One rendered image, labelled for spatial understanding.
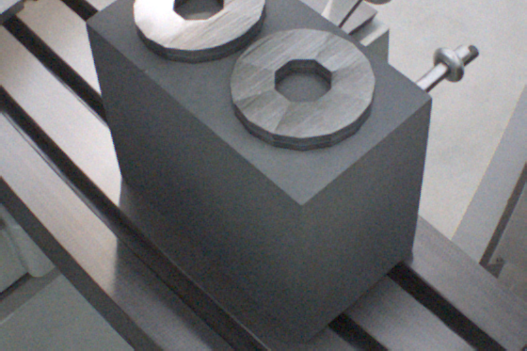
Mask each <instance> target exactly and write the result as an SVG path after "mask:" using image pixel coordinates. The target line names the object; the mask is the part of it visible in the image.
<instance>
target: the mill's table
mask: <svg viewBox="0 0 527 351"><path fill-rule="evenodd" d="M113 1H116V0H23V2H24V9H23V10H21V11H19V12H18V13H17V14H16V15H14V16H13V17H12V18H10V19H8V20H7V21H5V22H4V23H2V24H0V202H1V203H2V205H3V206H4V207H5V208H6V209H7V211H8V212H9V213H10V215H11V216H12V217H13V218H14V219H15V221H16V222H17V223H19V224H20V225H21V228H22V229H23V230H24V231H25V232H26V234H27V235H28V236H29V237H30V238H32V240H33V241H34V242H35V244H36V245H37V246H38V247H39V249H40V250H41V251H42V252H43V253H44V254H45V255H46V256H47V257H48V258H49V259H50V261H51V262H52V263H53V265H54V266H55V267H56V268H57V269H58V270H60V272H61V273H62V274H63V275H64V277H65V278H66V279H67V280H68V281H69V282H70V284H71V285H72V286H74V287H75V288H76V289H77V290H78V291H79V294H80V295H81V296H82V297H83V298H84V299H85V300H86V301H88V302H89V303H90V305H91V306H92V307H93V308H94V310H95V311H96V312H98V313H99V314H100V315H101V316H102V317H103V318H104V320H105V321H106V322H107V323H108V324H109V325H110V326H111V327H112V328H114V329H115V330H116V331H117V332H118V334H119V335H120V336H121V337H122V338H123V339H124V340H125V341H126V342H127V343H128V344H129V345H130V346H132V347H133V348H134V350H135V351H527V303H525V302H524V301H523V300H521V298H519V297H518V296H517V295H515V294H514V293H513V292H512V291H510V289H508V288H507V287H505V286H504V284H503V283H501V282H500V281H499V280H498V279H496V278H494V276H493V275H490V273H489V272H487V270H486V269H484V268H483V266H482V265H480V264H479V263H477V262H476V261H475V260H474V259H472V258H471V257H470V256H469V255H468V254H467V253H465V252H464V251H462V249H461V248H460V247H458V246H457V245H455V244H454V243H453V242H452V241H451V240H450V239H447V237H446V236H445V235H443V234H442V233H441V231H438V230H436V229H435V227H434V226H432V225H431V224H430V223H429V222H428V221H426V220H425V219H423V218H422V217H421V216H420V215H419V214H418V220H417V227H416V233H415V240H414V243H413V247H412V250H411V251H410V252H409V254H408V255H407V256H406V257H405V258H404V259H402V260H401V261H400V262H399V263H398V264H397V265H395V266H394V267H393V268H392V269H391V270H390V271H389V272H387V273H386V274H385V275H384V276H383V277H382V278H381V279H379V280H378V281H377V283H376V284H375V285H374V286H373V287H370V288H369V289H368V290H367V291H366V292H365V293H363V294H362V295H361V296H360V297H359V298H358V299H357V300H355V301H354V303H353V304H351V305H350V306H349V307H347V308H346V309H345V310H344V311H343V312H342V313H341V314H339V315H338V316H337V317H335V318H334V319H333V320H331V321H330V322H329V324H328V325H327V326H326V327H324V328H322V329H321V330H320V331H319V332H318V333H317V334H315V335H314V336H313V337H311V338H310V339H309V340H308V341H306V342H305V343H303V342H301V341H300V340H299V339H298V338H297V337H296V336H294V335H293V334H292V333H291V332H290V331H289V330H288V329H287V328H286V327H285V326H283V325H282V324H280V323H279V322H278V321H277V320H276V319H275V318H274V317H273V316H272V315H271V314H270V313H269V312H268V311H266V310H265V309H263V308H262V307H261V306H260V305H259V304H258V303H257V302H256V301H255V300H254V299H253V298H250V296H249V295H248V294H247V293H246V292H245V291H244V290H243V289H242V288H241V287H240V286H239V285H236V284H235V283H234V282H233V281H232V280H231V279H230V278H229V277H228V276H227V275H226V274H225V273H224V272H222V271H221V270H220V269H219V268H217V267H216V266H215V265H214V264H213V262H212V261H211V260H210V259H208V258H207V257H206V256H205V255H204V254H203V253H202V252H201V251H200V250H199V249H198V248H197V247H196V246H195V245H193V244H192V243H190V242H189V241H188V240H187V239H186V238H185V237H184V236H183V235H182V234H181V233H180V232H179V231H177V230H176V229H175V227H174V226H173V225H172V224H171V223H170V222H169V221H168V220H167V219H166V218H164V217H163V216H162V215H161V214H160V213H159V212H158V211H157V210H156V209H155V208H154V207H153V206H152V205H151V204H150V203H149V202H148V201H146V200H145V199H144V198H143V197H142V196H141V195H140V194H139V193H138V192H137V191H135V190H134V188H133V187H132V186H131V185H130V184H129V183H128V182H127V181H126V180H125V179H124V178H123V177H121V176H120V170H119V164H118V160H117V156H116V153H115V149H114V146H113V142H112V139H111V135H110V133H109V125H108V121H107V119H106V115H105V112H104V102H103V99H102V95H101V92H100V89H99V82H98V78H97V75H96V72H95V65H94V62H93V59H92V55H91V54H92V52H91V50H90V46H89V42H88V41H89V39H88V33H87V27H86V21H87V20H88V19H89V18H91V16H93V15H94V14H96V13H97V12H99V11H101V9H103V8H105V7H106V6H108V5H109V4H111V3H112V2H113Z"/></svg>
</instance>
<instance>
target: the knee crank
mask: <svg viewBox="0 0 527 351"><path fill-rule="evenodd" d="M478 56H479V52H478V50H477V48H476V47H475V46H473V45H470V46H468V47H466V46H465V45H464V44H460V45H459V46H458V47H457V48H456V49H454V50H452V49H450V48H447V47H440V48H439V49H437V50H435V53H434V54H433V64H434V67H433V68H432V69H431V70H430V71H428V72H426V73H425V74H424V75H423V76H422V77H421V78H419V79H418V81H415V83H416V84H417V85H419V86H420V87H421V88H422V89H424V90H425V91H427V92H430V90H431V89H432V88H435V87H436V86H437V85H438V84H439V83H440V82H441V81H442V80H443V79H445V80H447V81H450V82H454V83H457V82H459V81H461V80H462V78H463V76H464V75H465V66H466V65H469V64H470V63H471V62H472V61H473V60H474V59H475V58H477V57H478Z"/></svg>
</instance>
